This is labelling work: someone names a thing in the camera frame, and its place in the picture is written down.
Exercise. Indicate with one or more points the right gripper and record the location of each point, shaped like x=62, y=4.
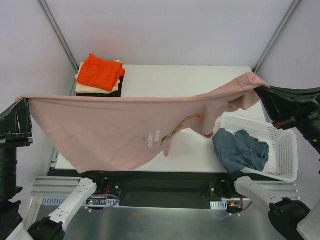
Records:
x=289, y=116

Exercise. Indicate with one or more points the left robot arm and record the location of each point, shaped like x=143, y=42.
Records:
x=54, y=225

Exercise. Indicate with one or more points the white plastic laundry basket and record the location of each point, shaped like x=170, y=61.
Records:
x=283, y=151

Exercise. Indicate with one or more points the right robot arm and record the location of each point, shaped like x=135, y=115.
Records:
x=291, y=218

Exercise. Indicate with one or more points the left aluminium frame post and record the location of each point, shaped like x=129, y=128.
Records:
x=58, y=33

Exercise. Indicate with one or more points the cream folded t shirt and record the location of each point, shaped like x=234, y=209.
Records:
x=83, y=89

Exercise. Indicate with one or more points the blue grey t shirt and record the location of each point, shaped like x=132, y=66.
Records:
x=237, y=151

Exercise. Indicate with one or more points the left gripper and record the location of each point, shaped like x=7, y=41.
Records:
x=15, y=135

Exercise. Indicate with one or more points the black folded t shirt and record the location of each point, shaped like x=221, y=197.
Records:
x=114, y=94

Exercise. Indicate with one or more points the right white cable duct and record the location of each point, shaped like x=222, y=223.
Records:
x=219, y=205

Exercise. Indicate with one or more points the right aluminium frame post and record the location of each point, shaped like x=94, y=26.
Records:
x=293, y=7

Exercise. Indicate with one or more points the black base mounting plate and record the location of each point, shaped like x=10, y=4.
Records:
x=172, y=190

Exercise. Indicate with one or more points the aluminium front rail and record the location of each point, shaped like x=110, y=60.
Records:
x=54, y=186

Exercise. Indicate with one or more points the pink t shirt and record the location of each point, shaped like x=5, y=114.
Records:
x=125, y=133

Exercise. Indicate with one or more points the orange folded t shirt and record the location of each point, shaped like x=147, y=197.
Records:
x=100, y=74

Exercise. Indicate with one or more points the aluminium frame post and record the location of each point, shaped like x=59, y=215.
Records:
x=58, y=33
x=293, y=7

